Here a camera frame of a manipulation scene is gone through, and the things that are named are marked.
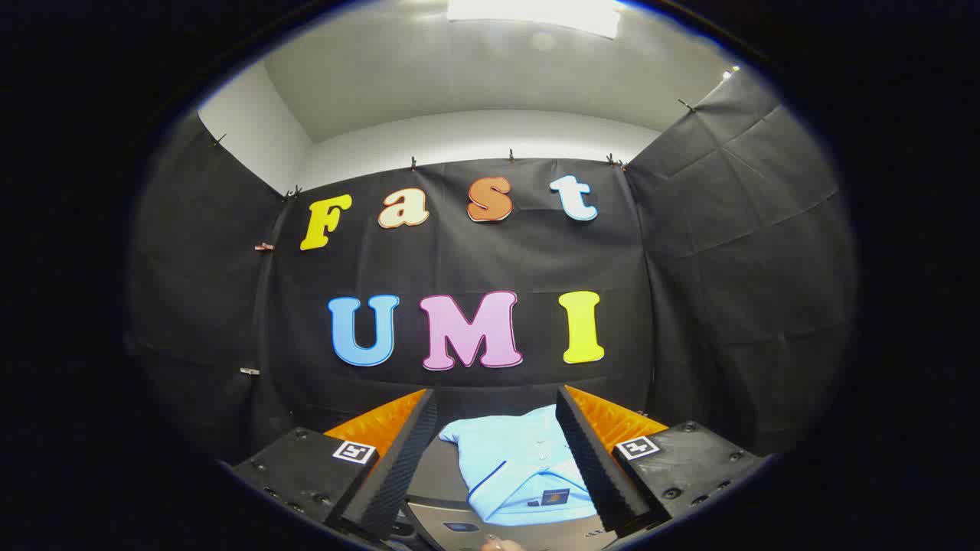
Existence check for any black backdrop cloth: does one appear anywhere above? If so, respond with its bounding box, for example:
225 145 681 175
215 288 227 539
126 65 858 468

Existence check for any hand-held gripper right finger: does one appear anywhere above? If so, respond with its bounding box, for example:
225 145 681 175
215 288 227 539
555 385 769 536

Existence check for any light blue polo shirt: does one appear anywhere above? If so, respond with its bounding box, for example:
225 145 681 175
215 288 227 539
439 404 602 527

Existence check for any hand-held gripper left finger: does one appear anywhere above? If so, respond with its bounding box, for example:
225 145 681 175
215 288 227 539
230 388 439 540

